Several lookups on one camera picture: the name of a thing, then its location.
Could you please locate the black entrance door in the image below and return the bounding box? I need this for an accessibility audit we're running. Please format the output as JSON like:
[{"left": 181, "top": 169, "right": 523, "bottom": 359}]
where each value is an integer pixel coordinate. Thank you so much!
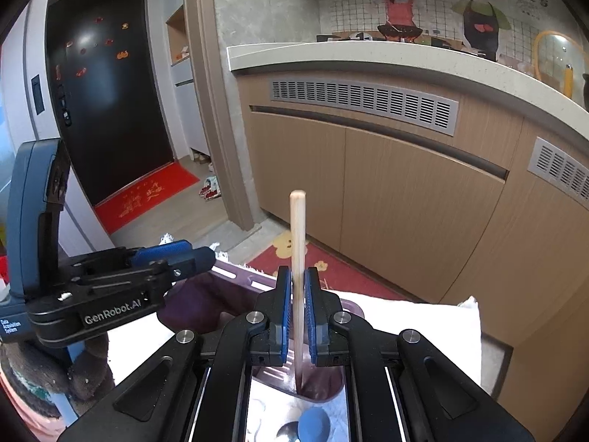
[{"left": 46, "top": 0, "right": 174, "bottom": 206}]

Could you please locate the wooden kitchen counter cabinet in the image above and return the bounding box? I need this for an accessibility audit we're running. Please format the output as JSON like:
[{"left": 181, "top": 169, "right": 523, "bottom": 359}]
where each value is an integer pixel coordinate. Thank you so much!
[{"left": 228, "top": 41, "right": 588, "bottom": 441}]

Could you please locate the purple plastic utensil caddy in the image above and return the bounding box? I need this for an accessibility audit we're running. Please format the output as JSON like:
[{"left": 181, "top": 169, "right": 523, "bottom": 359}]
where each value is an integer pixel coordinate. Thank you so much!
[{"left": 157, "top": 262, "right": 345, "bottom": 402}]

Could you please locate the cartoon girl wall sticker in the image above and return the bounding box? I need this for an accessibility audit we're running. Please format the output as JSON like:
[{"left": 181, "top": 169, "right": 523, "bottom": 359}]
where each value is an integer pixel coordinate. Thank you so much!
[{"left": 378, "top": 0, "right": 422, "bottom": 43}]

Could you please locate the grey vent grille right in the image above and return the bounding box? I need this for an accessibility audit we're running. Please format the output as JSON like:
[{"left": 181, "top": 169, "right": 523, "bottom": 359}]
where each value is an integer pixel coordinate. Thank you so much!
[{"left": 527, "top": 137, "right": 589, "bottom": 208}]

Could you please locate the grey vent grille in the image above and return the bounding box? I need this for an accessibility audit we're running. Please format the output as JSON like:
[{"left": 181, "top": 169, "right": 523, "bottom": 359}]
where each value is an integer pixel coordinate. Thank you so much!
[
  {"left": 269, "top": 77, "right": 459, "bottom": 137},
  {"left": 527, "top": 137, "right": 589, "bottom": 208}
]

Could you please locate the white textured table cloth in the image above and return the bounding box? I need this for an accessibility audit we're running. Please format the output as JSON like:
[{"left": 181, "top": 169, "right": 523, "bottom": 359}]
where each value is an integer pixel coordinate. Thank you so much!
[{"left": 108, "top": 266, "right": 481, "bottom": 441}]

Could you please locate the yellow-rimmed glass pot lid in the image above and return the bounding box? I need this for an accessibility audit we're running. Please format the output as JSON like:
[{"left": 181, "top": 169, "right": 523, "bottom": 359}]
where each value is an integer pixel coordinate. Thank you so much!
[{"left": 532, "top": 30, "right": 588, "bottom": 107}]

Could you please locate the light wooden handled utensil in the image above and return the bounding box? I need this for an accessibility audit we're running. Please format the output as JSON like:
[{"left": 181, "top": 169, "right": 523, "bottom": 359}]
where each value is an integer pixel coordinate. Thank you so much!
[{"left": 289, "top": 190, "right": 307, "bottom": 393}]

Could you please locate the red door mat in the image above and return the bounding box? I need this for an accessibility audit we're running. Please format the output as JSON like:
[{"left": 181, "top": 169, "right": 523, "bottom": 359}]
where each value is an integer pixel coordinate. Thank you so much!
[{"left": 95, "top": 162, "right": 199, "bottom": 235}]

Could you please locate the grey vent grille left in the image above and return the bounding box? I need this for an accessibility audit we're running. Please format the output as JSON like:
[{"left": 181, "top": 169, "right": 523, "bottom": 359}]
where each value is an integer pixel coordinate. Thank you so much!
[{"left": 269, "top": 77, "right": 459, "bottom": 137}]

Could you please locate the cartoon boy wall sticker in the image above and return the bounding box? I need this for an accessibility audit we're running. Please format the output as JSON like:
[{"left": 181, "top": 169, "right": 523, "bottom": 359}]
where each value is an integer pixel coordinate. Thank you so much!
[{"left": 452, "top": 0, "right": 511, "bottom": 61}]

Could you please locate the blue-grey plastic spoon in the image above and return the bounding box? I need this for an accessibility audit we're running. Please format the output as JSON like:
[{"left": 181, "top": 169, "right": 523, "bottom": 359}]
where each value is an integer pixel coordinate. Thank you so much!
[{"left": 297, "top": 406, "right": 331, "bottom": 442}]

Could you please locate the small metal spoon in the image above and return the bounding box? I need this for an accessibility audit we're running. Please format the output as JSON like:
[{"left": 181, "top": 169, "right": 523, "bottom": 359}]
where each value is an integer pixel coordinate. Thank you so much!
[{"left": 275, "top": 421, "right": 300, "bottom": 442}]

